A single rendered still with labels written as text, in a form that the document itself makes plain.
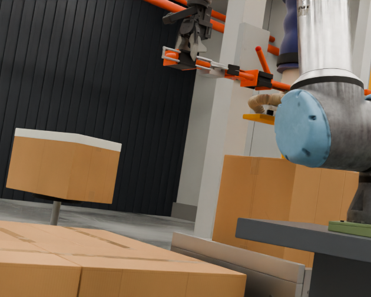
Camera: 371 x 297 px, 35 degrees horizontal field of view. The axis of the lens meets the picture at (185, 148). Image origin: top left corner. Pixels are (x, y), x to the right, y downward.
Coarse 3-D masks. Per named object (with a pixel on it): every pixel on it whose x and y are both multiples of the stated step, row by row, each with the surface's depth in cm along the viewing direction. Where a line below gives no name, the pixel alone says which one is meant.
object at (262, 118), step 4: (268, 112) 233; (272, 112) 233; (244, 116) 231; (248, 116) 229; (252, 116) 227; (256, 116) 225; (260, 116) 224; (264, 116) 225; (268, 116) 226; (272, 116) 228; (252, 120) 234; (256, 120) 232; (260, 120) 230; (264, 120) 228; (268, 120) 227; (272, 120) 228; (272, 124) 240
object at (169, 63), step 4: (168, 52) 194; (172, 52) 192; (176, 52) 190; (176, 56) 190; (164, 60) 195; (196, 60) 195; (164, 64) 195; (168, 64) 193; (172, 64) 192; (176, 64) 191; (180, 68) 198; (184, 68) 197; (188, 68) 196; (192, 68) 195
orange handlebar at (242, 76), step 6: (168, 54) 191; (174, 54) 190; (168, 60) 193; (198, 60) 196; (204, 66) 198; (240, 72) 207; (228, 78) 211; (234, 78) 210; (240, 78) 208; (246, 78) 210; (252, 78) 211; (276, 84) 218; (282, 84) 220; (288, 84) 223; (282, 90) 226; (288, 90) 223; (366, 90) 212
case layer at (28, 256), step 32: (0, 224) 229; (32, 224) 249; (0, 256) 152; (32, 256) 160; (64, 256) 169; (96, 256) 179; (128, 256) 191; (160, 256) 204; (0, 288) 144; (32, 288) 149; (64, 288) 154; (96, 288) 159; (128, 288) 165; (160, 288) 171; (192, 288) 178; (224, 288) 186
